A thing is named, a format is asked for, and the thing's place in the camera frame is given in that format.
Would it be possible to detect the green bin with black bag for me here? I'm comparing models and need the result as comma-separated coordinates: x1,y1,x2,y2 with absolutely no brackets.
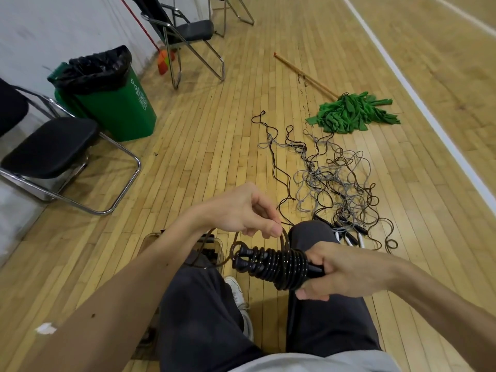
47,45,157,143

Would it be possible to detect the pile of tangled skipping ropes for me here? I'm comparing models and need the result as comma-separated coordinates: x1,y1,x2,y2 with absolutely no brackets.
251,110,400,253

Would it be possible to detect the person's right forearm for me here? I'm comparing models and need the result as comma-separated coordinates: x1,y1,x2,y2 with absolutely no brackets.
387,255,496,372

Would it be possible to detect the black skipping rope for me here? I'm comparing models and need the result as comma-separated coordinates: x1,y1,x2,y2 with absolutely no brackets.
229,224,326,291

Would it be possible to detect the person's left hand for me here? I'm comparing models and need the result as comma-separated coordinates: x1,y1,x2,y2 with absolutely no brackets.
199,183,284,240

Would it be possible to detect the person's left leg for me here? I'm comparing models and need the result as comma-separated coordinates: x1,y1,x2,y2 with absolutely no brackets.
157,250,268,372

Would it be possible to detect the metal folding chair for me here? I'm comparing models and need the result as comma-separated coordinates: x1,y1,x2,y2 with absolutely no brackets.
208,0,255,38

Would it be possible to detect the green cloth mop wooden handle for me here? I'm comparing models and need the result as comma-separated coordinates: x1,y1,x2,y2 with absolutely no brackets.
274,52,401,135

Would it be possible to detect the person's left forearm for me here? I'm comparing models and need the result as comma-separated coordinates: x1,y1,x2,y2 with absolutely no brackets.
15,213,218,372

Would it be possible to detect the person's right leg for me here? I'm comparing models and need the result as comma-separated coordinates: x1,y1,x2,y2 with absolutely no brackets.
285,220,383,359

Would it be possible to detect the person's right hand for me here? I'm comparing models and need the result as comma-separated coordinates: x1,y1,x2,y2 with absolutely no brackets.
295,241,400,302

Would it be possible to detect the person's white shoe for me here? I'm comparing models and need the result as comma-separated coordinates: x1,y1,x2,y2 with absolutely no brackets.
224,276,255,343

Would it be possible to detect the clear plastic storage box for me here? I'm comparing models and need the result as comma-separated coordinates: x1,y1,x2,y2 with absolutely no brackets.
131,230,226,361

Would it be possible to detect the black folding chair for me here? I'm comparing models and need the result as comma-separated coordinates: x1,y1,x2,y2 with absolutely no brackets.
127,0,226,90
0,76,142,216

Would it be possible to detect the person's leg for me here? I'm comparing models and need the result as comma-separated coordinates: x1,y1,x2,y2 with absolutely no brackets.
285,220,383,359
157,250,268,372

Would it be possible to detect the person's grey shirt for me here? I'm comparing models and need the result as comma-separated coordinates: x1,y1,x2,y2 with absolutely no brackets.
229,349,401,372

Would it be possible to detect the red broom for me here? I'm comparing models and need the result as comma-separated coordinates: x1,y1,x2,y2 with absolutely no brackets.
117,0,176,76

